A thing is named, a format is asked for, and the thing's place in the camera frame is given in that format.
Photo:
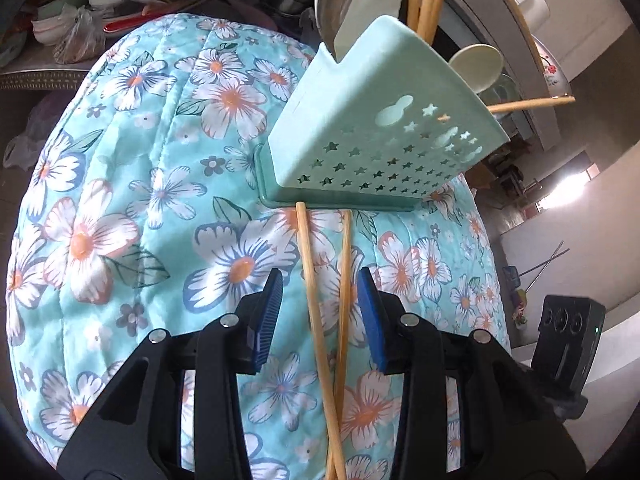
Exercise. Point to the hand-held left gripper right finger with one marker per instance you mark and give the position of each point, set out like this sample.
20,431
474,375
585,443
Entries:
375,322

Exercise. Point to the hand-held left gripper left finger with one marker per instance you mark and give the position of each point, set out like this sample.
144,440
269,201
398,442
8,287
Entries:
265,322

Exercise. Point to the long wooden chopstick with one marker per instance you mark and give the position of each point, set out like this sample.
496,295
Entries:
312,310

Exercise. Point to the green perforated utensil holder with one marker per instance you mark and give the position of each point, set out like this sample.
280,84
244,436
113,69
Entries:
380,125

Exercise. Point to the white rice paddle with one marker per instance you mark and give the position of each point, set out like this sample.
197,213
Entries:
475,65

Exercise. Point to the bunch of wooden chopsticks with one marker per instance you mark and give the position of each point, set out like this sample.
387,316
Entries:
425,0

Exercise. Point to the blue dustpan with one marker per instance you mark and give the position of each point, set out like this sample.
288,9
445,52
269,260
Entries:
515,280

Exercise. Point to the floral turquoise blanket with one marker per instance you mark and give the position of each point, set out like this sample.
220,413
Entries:
150,210

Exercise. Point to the flowered enamel basin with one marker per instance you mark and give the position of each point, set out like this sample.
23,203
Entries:
550,67

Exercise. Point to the grey plastic bag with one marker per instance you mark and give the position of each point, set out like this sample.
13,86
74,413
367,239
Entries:
30,135

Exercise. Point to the pile of kitchen dishes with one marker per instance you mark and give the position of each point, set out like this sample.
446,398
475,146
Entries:
80,15

